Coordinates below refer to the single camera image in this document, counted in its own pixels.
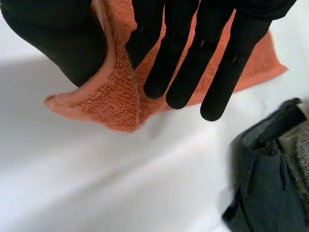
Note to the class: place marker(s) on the dark blue shorts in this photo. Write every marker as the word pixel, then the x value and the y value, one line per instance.
pixel 263 183

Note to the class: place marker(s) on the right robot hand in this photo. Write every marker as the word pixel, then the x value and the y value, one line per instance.
pixel 212 72

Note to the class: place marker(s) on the coral towel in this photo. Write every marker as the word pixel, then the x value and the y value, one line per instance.
pixel 116 106

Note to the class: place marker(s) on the grey towel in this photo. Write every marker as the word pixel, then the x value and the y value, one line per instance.
pixel 298 157

